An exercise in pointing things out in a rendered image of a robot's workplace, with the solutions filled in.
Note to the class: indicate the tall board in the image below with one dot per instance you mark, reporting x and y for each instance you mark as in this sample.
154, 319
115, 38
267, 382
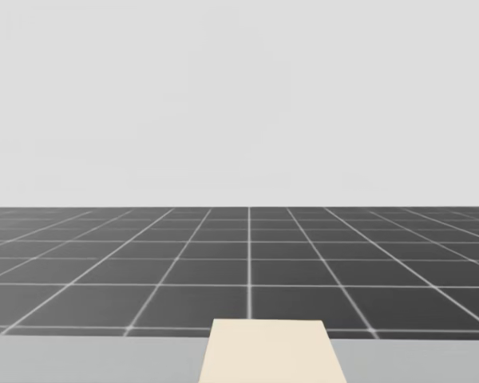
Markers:
272, 351

